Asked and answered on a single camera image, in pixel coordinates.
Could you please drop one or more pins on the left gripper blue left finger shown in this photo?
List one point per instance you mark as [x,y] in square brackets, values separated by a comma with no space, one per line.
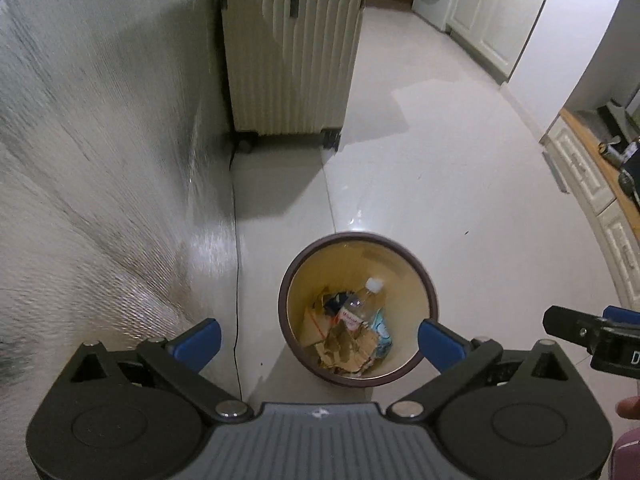
[196,347]

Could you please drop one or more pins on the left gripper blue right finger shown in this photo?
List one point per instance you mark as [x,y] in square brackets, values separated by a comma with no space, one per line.
[441,346]

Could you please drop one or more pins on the brown paper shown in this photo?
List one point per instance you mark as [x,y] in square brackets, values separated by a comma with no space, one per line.
[338,350]

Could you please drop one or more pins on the brown round trash bin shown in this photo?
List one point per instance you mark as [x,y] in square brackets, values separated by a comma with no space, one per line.
[342,262]

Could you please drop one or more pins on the right hand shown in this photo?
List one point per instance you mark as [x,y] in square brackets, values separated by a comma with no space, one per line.
[629,408]

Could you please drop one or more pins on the teal snack bag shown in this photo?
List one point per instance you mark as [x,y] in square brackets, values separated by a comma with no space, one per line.
[378,325]

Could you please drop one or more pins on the clear plastic bottle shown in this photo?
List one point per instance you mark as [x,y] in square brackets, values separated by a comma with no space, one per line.
[360,307]

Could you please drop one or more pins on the white low tv cabinet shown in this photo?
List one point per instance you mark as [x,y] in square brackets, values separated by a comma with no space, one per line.
[613,216]

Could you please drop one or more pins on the cream ribbed suitcase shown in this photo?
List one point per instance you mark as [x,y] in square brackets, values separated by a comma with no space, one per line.
[289,66]

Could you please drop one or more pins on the white kitchen cabinets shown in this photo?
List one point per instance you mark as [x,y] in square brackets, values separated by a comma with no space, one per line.
[497,29]

